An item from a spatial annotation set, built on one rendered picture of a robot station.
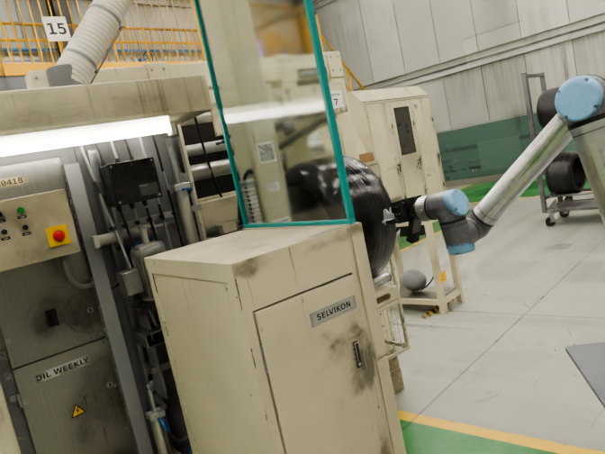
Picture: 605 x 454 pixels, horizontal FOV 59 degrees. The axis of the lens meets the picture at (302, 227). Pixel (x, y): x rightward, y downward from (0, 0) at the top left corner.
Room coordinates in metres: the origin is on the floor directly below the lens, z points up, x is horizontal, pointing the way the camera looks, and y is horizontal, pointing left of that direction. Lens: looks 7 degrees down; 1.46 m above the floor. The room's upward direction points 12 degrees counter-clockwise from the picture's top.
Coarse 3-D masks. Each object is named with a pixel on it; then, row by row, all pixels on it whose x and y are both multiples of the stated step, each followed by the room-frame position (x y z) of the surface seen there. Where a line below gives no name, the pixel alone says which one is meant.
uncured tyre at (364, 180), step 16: (352, 160) 2.19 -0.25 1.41; (352, 176) 2.09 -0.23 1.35; (368, 176) 2.12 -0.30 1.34; (352, 192) 2.02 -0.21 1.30; (368, 192) 2.06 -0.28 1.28; (384, 192) 2.11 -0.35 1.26; (368, 208) 2.03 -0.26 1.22; (384, 208) 2.07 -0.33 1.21; (368, 224) 2.01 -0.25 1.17; (384, 224) 2.06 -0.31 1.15; (368, 240) 2.01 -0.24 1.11; (384, 240) 2.07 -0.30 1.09; (368, 256) 2.03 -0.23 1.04; (384, 256) 2.10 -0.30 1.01
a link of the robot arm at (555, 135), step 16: (544, 128) 1.69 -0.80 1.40; (560, 128) 1.63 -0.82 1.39; (544, 144) 1.66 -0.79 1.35; (560, 144) 1.64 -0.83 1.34; (528, 160) 1.70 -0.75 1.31; (544, 160) 1.68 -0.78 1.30; (512, 176) 1.74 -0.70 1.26; (528, 176) 1.71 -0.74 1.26; (496, 192) 1.78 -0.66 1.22; (512, 192) 1.75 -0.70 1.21; (480, 208) 1.82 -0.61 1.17; (496, 208) 1.78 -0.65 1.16; (480, 224) 1.82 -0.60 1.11
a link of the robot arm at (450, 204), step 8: (440, 192) 1.80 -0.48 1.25; (448, 192) 1.76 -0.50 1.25; (456, 192) 1.75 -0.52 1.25; (424, 200) 1.83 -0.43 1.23; (432, 200) 1.80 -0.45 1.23; (440, 200) 1.76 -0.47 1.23; (448, 200) 1.74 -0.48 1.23; (456, 200) 1.74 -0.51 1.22; (464, 200) 1.76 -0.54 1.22; (424, 208) 1.82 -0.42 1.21; (432, 208) 1.79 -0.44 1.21; (440, 208) 1.76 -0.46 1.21; (448, 208) 1.74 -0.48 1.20; (456, 208) 1.73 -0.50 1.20; (464, 208) 1.75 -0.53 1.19; (432, 216) 1.81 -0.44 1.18; (440, 216) 1.77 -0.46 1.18; (448, 216) 1.75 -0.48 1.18; (456, 216) 1.75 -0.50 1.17; (464, 216) 1.76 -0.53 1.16
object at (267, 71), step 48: (240, 0) 1.61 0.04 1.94; (288, 0) 1.43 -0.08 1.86; (240, 48) 1.65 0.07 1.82; (288, 48) 1.47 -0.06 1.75; (240, 96) 1.70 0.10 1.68; (288, 96) 1.50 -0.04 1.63; (240, 144) 1.75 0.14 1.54; (288, 144) 1.54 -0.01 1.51; (336, 144) 1.37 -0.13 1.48; (240, 192) 1.80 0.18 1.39; (288, 192) 1.58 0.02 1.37; (336, 192) 1.40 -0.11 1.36
